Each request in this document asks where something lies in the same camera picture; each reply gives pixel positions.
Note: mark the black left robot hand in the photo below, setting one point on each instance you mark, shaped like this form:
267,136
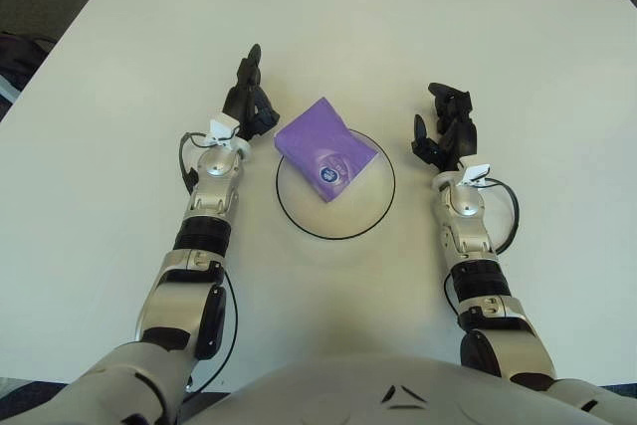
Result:
241,104

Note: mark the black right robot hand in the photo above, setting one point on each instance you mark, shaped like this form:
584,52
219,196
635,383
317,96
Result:
465,139

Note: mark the purple tissue paper pack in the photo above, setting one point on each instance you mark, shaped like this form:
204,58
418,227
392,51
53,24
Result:
323,146

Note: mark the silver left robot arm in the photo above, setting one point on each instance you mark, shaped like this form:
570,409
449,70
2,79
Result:
214,181

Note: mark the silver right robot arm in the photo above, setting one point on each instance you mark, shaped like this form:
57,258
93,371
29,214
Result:
468,231

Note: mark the white plate with black rim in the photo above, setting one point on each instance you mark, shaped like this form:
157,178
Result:
358,216

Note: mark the black bag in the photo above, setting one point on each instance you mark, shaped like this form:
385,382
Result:
20,57

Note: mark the grey robot torso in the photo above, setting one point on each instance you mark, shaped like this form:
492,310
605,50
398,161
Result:
398,395

